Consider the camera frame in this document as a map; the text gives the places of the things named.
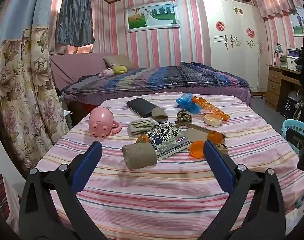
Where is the yellow plush toy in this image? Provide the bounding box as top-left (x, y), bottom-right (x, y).
top-left (113, 65), bottom-right (128, 75)

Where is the grey curtain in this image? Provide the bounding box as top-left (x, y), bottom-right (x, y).
top-left (56, 0), bottom-right (95, 47)

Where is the white box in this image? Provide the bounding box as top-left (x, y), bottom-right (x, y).
top-left (279, 54), bottom-right (301, 70)

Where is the small cream bowl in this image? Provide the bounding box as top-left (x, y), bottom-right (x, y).
top-left (204, 113), bottom-right (223, 126)

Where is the red plaid cloth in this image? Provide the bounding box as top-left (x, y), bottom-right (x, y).
top-left (0, 174), bottom-right (20, 233)

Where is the small cardboard tube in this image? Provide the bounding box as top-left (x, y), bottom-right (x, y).
top-left (151, 107), bottom-right (168, 121)

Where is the dark box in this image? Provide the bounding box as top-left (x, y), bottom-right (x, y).
top-left (279, 100), bottom-right (296, 119)

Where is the beige pillow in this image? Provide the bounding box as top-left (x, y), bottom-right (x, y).
top-left (103, 54), bottom-right (134, 69)

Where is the light blue plastic basket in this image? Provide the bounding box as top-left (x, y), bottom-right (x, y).
top-left (282, 119), bottom-right (304, 155)

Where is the desk lamp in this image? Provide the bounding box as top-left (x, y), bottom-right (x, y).
top-left (273, 44), bottom-right (283, 65)

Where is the wooden desk with drawers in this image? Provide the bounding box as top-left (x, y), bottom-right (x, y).
top-left (265, 64), bottom-right (304, 112)

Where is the mauve sofa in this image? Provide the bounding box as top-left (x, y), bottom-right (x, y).
top-left (49, 52), bottom-right (132, 90)

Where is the blue plastic bag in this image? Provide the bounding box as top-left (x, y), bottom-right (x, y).
top-left (176, 93), bottom-right (202, 114)

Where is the pink pig cup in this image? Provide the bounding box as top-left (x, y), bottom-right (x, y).
top-left (89, 107), bottom-right (122, 138)

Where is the framed wedding photo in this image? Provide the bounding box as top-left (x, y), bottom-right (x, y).
top-left (124, 1), bottom-right (180, 33)

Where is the plaid blue purple blanket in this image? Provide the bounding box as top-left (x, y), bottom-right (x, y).
top-left (63, 62), bottom-right (250, 93)

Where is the tan phone case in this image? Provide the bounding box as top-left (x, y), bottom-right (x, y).
top-left (175, 122), bottom-right (226, 144)

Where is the small wall photo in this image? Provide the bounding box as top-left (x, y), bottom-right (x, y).
top-left (289, 6), bottom-right (304, 37)

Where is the large cardboard tube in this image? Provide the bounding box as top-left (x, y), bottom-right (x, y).
top-left (122, 142), bottom-right (158, 170)

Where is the floral curtain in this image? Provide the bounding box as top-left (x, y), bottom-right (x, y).
top-left (0, 0), bottom-right (70, 178)

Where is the bed with purple sheet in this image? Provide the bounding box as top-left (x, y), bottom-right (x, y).
top-left (61, 61), bottom-right (252, 105)

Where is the pink plush toy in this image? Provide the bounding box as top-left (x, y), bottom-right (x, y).
top-left (99, 68), bottom-right (115, 78)

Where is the grey striped face mask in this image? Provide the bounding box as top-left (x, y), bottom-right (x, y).
top-left (128, 119), bottom-right (158, 137)

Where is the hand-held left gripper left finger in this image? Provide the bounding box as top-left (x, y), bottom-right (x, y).
top-left (18, 141), bottom-right (110, 240)

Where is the black phone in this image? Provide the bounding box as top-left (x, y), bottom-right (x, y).
top-left (126, 97), bottom-right (160, 118)

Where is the pink striped tablecloth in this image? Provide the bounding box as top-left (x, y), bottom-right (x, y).
top-left (34, 92), bottom-right (304, 240)

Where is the black and white snack packet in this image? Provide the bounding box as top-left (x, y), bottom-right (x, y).
top-left (144, 122), bottom-right (192, 160)

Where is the white wardrobe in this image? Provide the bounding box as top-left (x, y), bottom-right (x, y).
top-left (199, 0), bottom-right (270, 97)

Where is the orange snack wrapper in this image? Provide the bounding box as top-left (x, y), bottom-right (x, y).
top-left (192, 96), bottom-right (230, 121)

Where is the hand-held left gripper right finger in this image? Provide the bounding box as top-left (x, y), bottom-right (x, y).
top-left (197, 140), bottom-right (288, 240)

